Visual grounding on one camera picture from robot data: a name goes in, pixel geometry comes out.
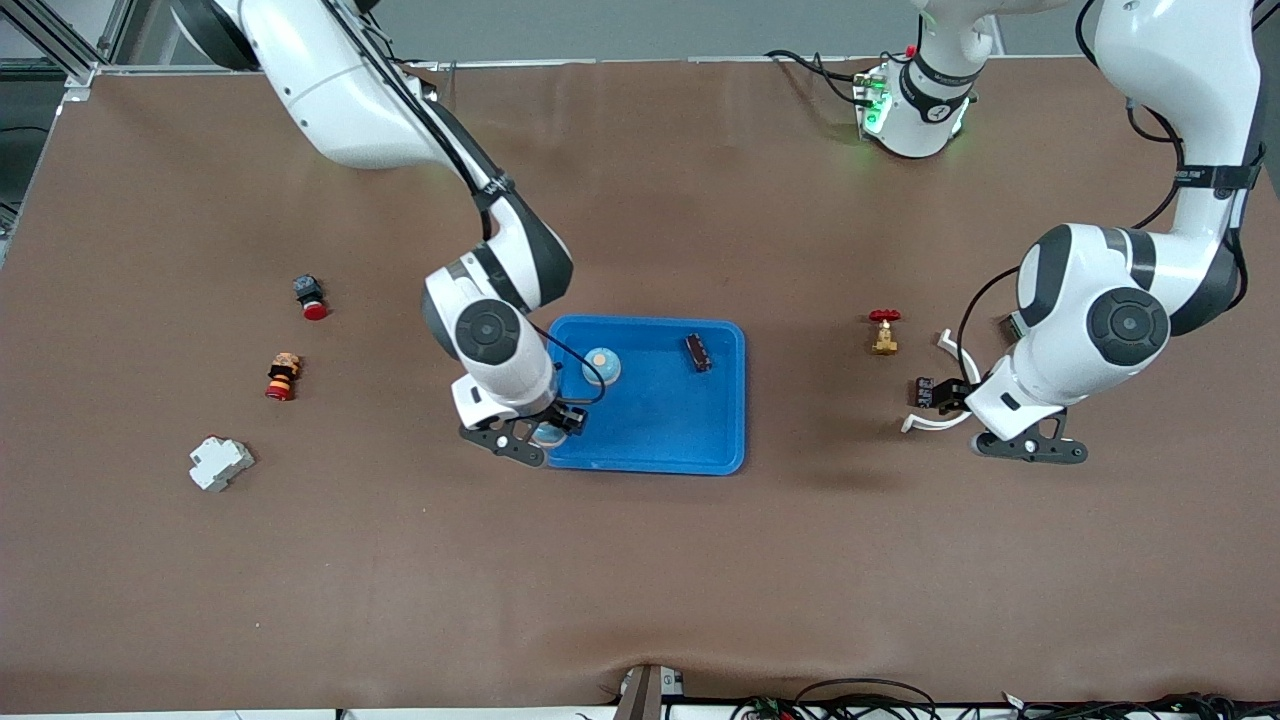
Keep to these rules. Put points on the blue dome bell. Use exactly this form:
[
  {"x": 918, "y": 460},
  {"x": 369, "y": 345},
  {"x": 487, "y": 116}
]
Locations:
[
  {"x": 601, "y": 366},
  {"x": 548, "y": 436}
]

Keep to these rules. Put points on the dark brown relay block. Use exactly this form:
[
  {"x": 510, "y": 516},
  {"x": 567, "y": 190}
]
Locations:
[{"x": 698, "y": 352}]

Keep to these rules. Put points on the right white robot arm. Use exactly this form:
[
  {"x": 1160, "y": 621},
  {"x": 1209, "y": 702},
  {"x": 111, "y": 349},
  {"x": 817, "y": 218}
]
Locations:
[{"x": 350, "y": 90}]

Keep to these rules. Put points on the blue plastic tray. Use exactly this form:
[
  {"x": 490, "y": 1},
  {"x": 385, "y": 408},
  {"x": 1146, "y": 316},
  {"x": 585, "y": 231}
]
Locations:
[{"x": 660, "y": 420}]

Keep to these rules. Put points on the white curved plastic clamp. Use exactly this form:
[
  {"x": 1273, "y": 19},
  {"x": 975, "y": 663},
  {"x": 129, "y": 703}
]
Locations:
[{"x": 930, "y": 425}]

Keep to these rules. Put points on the grey metal box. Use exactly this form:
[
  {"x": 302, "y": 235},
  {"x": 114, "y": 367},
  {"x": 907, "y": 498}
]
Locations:
[{"x": 1012, "y": 325}]

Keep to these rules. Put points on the brown table mat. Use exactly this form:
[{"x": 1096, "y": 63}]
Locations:
[{"x": 640, "y": 560}]

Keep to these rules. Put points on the red push button dark body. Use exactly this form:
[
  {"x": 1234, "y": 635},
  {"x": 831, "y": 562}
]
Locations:
[{"x": 310, "y": 297}]

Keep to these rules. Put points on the red emergency button orange body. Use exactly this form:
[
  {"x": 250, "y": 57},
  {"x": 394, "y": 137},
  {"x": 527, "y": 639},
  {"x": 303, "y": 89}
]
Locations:
[{"x": 283, "y": 376}]

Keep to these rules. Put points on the white circuit breaker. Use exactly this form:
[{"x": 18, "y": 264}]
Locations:
[{"x": 220, "y": 464}]

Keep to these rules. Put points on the grey metal bracket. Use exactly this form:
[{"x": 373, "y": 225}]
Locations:
[{"x": 645, "y": 695}]

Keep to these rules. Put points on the aluminium frame profile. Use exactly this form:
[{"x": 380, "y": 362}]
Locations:
[{"x": 55, "y": 42}]

